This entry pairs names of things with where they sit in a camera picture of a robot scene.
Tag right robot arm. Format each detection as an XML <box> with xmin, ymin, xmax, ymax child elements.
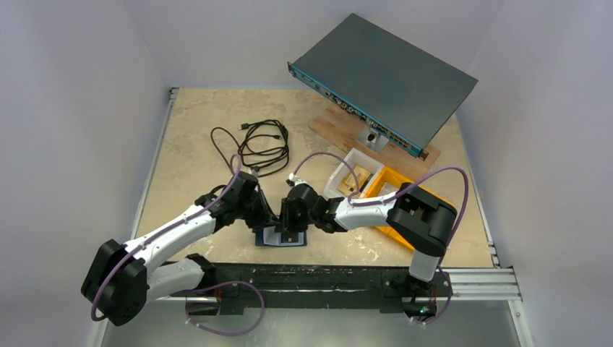
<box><xmin>280</xmin><ymin>183</ymin><xmax>458</xmax><ymax>283</ymax></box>

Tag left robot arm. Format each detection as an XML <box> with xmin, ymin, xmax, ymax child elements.
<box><xmin>80</xmin><ymin>171</ymin><xmax>276</xmax><ymax>326</ymax></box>

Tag gold cards stack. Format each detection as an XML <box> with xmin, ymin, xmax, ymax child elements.
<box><xmin>337</xmin><ymin>166</ymin><xmax>372</xmax><ymax>197</ymax></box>

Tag white cards in yellow bin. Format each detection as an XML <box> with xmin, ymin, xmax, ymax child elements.
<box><xmin>378</xmin><ymin>182</ymin><xmax>399</xmax><ymax>197</ymax></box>

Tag white plastic bin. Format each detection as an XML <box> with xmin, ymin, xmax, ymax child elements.
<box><xmin>323</xmin><ymin>148</ymin><xmax>384</xmax><ymax>198</ymax></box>

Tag wooden board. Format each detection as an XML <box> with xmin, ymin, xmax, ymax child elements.
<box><xmin>309</xmin><ymin>105</ymin><xmax>441</xmax><ymax>180</ymax></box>

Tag yellow plastic bin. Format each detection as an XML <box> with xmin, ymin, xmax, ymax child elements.
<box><xmin>361</xmin><ymin>166</ymin><xmax>453</xmax><ymax>253</ymax></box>

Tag black coiled cable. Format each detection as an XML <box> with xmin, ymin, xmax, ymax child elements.
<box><xmin>210</xmin><ymin>119</ymin><xmax>291</xmax><ymax>179</ymax></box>

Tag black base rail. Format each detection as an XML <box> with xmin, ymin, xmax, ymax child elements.
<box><xmin>171</xmin><ymin>262</ymin><xmax>453</xmax><ymax>317</ymax></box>

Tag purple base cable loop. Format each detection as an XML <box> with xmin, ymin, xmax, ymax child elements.
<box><xmin>184</xmin><ymin>280</ymin><xmax>266</xmax><ymax>337</ymax></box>

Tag metal stand bracket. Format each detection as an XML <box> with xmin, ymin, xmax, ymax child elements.
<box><xmin>356</xmin><ymin>127</ymin><xmax>389</xmax><ymax>153</ymax></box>

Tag blue network switch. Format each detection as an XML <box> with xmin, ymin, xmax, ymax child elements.
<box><xmin>288</xmin><ymin>14</ymin><xmax>478</xmax><ymax>160</ymax></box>

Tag aluminium table frame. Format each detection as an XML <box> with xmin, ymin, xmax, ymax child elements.
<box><xmin>132</xmin><ymin>87</ymin><xmax>529</xmax><ymax>345</ymax></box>

